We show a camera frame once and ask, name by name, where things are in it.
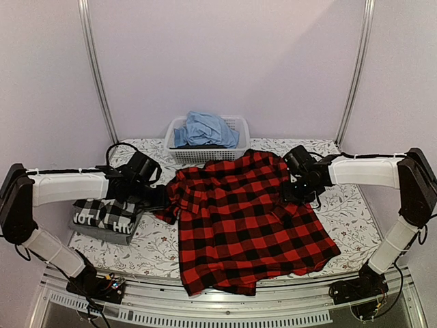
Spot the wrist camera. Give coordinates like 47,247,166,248
283,145,316,176
126,151,162,185

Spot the red black plaid shirt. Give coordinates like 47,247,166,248
155,150,341,296

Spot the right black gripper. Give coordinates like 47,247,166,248
279,176,320,204

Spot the folded grey shirt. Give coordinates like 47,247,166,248
70,205,144,245

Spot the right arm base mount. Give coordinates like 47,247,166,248
328,271,389,321

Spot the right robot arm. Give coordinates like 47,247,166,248
282,146,436,298

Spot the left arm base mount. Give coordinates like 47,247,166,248
66,264,126,304

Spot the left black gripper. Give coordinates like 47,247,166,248
129,181,173,213

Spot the aluminium post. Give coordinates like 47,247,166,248
78,0,119,144
335,0,375,148

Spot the right aluminium post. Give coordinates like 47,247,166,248
335,0,375,148

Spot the white plastic basket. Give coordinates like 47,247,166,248
164,115,250,164

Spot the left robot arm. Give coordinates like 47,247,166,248
1,163,169,297

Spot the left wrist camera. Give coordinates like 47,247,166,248
126,151,162,185

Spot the blue shirt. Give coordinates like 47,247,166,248
173,111,240,148

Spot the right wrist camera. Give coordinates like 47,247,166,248
283,145,316,176

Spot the aluminium front rail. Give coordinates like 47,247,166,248
29,266,431,327

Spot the floral tablecloth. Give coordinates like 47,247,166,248
69,138,382,280

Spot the left aluminium post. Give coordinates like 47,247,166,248
78,0,119,144

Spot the folded black white plaid shirt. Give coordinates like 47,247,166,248
72,199,142,234

